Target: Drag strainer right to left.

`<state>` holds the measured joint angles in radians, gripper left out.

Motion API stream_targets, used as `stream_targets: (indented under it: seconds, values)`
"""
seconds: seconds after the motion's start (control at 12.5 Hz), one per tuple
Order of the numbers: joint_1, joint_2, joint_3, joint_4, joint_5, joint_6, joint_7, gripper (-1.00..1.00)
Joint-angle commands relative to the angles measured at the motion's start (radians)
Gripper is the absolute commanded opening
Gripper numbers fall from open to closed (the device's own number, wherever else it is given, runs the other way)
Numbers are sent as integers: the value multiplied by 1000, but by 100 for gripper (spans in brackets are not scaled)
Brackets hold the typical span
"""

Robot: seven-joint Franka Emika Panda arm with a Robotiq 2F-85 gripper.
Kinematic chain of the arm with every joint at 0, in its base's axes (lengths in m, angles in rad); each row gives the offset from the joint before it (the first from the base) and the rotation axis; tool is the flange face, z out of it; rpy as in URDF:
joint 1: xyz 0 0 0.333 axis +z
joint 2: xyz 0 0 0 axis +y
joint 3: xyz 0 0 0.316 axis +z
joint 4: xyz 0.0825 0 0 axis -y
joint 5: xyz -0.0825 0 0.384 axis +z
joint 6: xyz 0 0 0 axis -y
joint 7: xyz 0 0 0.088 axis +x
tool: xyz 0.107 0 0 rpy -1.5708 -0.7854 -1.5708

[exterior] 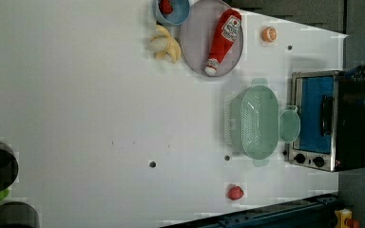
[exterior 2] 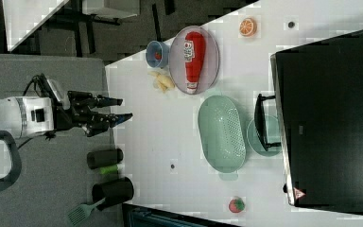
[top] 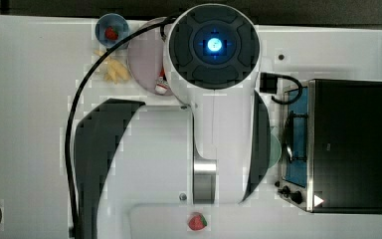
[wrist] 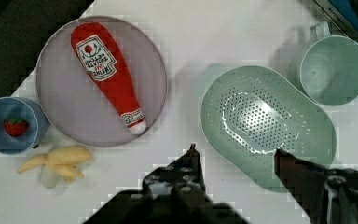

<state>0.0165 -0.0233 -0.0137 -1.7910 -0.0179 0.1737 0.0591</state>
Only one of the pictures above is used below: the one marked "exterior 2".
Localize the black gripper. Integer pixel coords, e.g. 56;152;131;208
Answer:
54;91;133;137

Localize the green oval strainer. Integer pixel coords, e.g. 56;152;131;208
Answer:
198;96;247;181

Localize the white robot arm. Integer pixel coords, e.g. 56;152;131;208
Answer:
0;91;133;139

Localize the black cylinder cup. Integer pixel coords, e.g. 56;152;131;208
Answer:
87;148;124;169

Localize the green marker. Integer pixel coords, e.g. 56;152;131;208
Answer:
99;165;118;175

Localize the yellow banana toy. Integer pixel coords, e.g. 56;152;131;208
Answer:
149;71;175;93

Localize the small red strawberry toy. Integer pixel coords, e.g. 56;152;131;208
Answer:
154;52;162;60

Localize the blue small bowl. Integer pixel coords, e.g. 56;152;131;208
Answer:
146;41;169;68

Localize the black cylinder holder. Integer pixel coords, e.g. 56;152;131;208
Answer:
92;177;134;211

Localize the red ketchup bottle toy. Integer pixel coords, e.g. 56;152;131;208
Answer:
183;31;206;94

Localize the grey round plate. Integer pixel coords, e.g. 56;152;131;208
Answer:
168;26;219;95

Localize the green spatula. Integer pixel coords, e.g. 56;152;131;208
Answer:
67;198;106;227

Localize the white side table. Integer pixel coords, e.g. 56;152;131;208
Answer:
1;0;70;52

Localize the orange slice toy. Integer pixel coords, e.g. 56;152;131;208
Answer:
239;17;257;37

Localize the green round bowl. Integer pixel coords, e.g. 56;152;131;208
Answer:
247;114;282;157

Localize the black toaster oven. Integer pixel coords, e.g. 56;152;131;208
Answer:
254;29;363;215

